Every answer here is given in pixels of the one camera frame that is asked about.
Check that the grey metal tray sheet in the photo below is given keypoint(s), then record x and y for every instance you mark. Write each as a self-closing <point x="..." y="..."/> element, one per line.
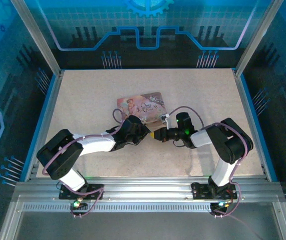
<point x="145" y="227"/>

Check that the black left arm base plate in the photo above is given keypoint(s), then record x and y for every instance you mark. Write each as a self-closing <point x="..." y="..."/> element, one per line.
<point x="95" y="190"/>

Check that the small lit connector board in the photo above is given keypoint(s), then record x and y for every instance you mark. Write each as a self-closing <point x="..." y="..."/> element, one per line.
<point x="77" y="203"/>
<point x="223" y="204"/>

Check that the wide aluminium mounting rail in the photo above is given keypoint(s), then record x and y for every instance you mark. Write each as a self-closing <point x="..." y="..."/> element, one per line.
<point x="145" y="187"/>

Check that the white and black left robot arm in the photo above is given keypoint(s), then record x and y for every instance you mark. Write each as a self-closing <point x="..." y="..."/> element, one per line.
<point x="97" y="144"/>

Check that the aluminium table side rail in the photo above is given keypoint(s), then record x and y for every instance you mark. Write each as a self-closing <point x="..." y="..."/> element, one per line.
<point x="248" y="112"/>
<point x="50" y="112"/>

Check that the blue circuit print side panel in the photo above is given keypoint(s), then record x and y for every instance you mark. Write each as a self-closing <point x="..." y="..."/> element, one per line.
<point x="2" y="75"/>
<point x="283" y="75"/>

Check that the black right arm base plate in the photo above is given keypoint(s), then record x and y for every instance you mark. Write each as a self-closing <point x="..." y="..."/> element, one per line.
<point x="199" y="191"/>

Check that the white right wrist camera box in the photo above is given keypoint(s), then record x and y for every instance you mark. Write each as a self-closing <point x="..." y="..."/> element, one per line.
<point x="164" y="117"/>

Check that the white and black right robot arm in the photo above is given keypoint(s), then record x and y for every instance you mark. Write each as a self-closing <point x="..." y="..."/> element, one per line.
<point x="233" y="147"/>

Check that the aluminium frame post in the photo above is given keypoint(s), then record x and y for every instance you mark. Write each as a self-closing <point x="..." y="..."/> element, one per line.
<point x="258" y="35"/>
<point x="36" y="32"/>

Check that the blue table edge strip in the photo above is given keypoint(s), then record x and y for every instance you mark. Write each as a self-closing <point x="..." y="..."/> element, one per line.
<point x="258" y="125"/>
<point x="36" y="132"/>

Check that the blue circuit print back panel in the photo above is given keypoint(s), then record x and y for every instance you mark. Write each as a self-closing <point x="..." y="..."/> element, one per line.
<point x="142" y="37"/>

